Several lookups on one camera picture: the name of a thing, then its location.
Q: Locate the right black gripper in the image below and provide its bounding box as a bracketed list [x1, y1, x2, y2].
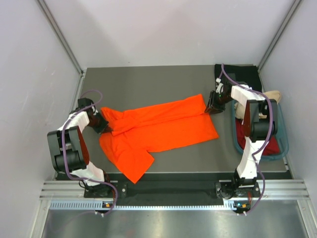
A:
[205, 90, 234, 115]

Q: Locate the orange t shirt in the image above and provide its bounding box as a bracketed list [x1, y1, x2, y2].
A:
[99, 94, 219, 183]

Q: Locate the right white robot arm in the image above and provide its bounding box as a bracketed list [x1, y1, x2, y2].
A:
[205, 78, 278, 196]

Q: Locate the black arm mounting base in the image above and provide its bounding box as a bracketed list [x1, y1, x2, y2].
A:
[55, 172, 293, 206]

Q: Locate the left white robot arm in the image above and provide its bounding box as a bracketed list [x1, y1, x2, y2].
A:
[47, 98, 112, 197]

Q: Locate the beige t shirt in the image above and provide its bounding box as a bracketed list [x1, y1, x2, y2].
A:
[234, 90, 282, 120]

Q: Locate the red t shirt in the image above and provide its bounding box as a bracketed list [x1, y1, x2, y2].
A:
[235, 119, 280, 156]

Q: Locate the folded black t shirt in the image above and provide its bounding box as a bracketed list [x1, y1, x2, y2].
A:
[224, 65, 262, 92]

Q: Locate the teal plastic laundry basket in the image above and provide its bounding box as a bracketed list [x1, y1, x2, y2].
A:
[231, 101, 289, 161]

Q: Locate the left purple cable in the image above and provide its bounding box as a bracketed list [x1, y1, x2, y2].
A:
[48, 89, 118, 231]

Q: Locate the slotted grey cable duct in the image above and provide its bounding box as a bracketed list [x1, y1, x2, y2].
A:
[50, 200, 249, 211]

